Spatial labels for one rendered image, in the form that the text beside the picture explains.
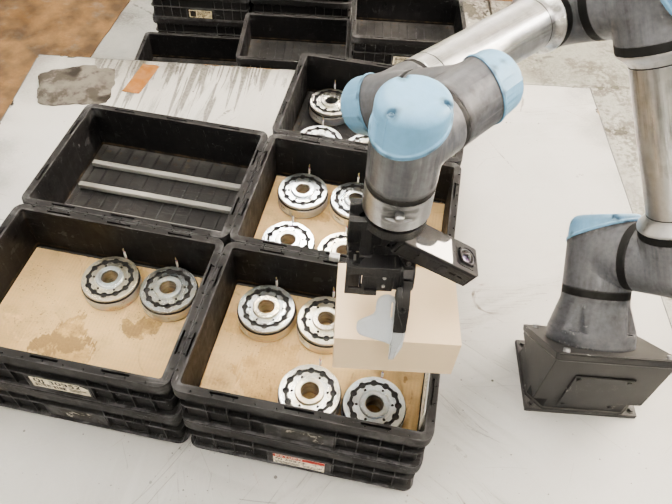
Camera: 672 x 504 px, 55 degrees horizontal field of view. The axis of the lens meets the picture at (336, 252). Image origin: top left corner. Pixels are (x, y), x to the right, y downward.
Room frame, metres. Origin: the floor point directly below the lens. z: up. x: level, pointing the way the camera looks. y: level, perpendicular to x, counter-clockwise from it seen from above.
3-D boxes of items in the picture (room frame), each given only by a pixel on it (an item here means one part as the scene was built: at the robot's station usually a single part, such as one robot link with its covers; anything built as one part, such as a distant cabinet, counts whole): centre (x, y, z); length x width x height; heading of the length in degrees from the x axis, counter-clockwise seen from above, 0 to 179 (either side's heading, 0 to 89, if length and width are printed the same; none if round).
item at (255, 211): (0.85, -0.02, 0.87); 0.40 x 0.30 x 0.11; 82
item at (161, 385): (0.61, 0.41, 0.92); 0.40 x 0.30 x 0.02; 82
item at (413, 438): (0.55, 0.02, 0.92); 0.40 x 0.30 x 0.02; 82
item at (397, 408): (0.46, -0.08, 0.86); 0.10 x 0.10 x 0.01
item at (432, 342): (0.48, -0.08, 1.08); 0.16 x 0.12 x 0.07; 91
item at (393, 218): (0.48, -0.06, 1.32); 0.08 x 0.08 x 0.05
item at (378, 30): (2.07, -0.20, 0.37); 0.40 x 0.30 x 0.45; 91
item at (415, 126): (0.48, -0.06, 1.40); 0.09 x 0.08 x 0.11; 138
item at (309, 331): (0.62, 0.01, 0.86); 0.10 x 0.10 x 0.01
